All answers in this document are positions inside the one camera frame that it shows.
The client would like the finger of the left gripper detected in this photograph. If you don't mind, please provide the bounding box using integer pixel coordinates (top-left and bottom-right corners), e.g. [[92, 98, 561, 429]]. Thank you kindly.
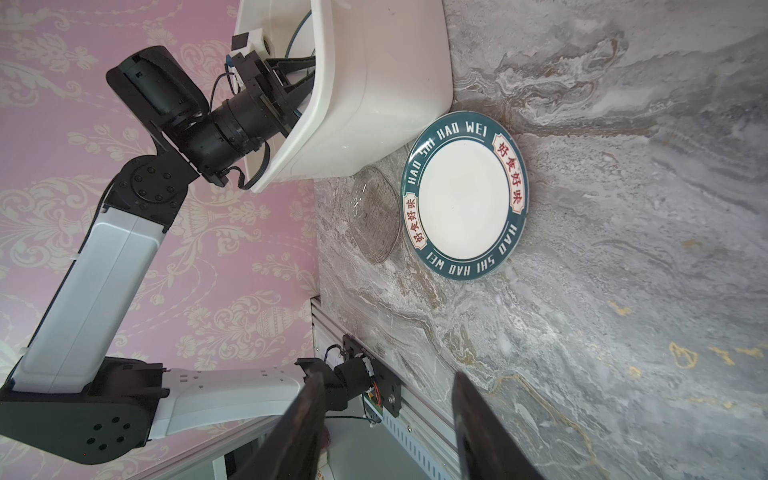
[[272, 80, 314, 120], [265, 56, 316, 78]]

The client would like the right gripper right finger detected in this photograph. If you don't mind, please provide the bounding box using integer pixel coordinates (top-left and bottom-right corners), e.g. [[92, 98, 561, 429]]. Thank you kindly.
[[452, 371, 543, 480]]

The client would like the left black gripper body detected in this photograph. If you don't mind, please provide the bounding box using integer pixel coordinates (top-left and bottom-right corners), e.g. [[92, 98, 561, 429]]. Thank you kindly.
[[106, 46, 299, 186]]

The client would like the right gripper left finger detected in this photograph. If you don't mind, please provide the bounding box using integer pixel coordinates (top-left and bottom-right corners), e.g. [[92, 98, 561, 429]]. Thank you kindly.
[[233, 373, 326, 480]]

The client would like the small green lettered rim plate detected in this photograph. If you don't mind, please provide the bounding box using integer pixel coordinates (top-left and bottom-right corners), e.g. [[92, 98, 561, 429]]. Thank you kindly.
[[400, 111, 530, 281]]

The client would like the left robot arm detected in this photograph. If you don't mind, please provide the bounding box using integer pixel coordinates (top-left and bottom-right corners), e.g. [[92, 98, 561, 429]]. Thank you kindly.
[[1, 46, 373, 465]]

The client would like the white plastic bin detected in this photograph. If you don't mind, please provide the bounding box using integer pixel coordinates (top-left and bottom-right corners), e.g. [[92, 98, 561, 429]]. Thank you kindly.
[[235, 0, 453, 193]]

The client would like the clear glass plate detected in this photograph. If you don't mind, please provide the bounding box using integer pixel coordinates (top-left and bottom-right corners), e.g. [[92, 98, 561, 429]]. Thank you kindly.
[[346, 166, 400, 264]]

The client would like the aluminium mounting rail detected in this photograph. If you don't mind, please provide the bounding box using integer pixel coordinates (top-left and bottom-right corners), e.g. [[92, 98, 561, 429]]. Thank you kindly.
[[310, 296, 461, 479]]

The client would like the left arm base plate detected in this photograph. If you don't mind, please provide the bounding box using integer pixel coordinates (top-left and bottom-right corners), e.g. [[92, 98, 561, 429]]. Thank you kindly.
[[342, 334, 403, 418]]

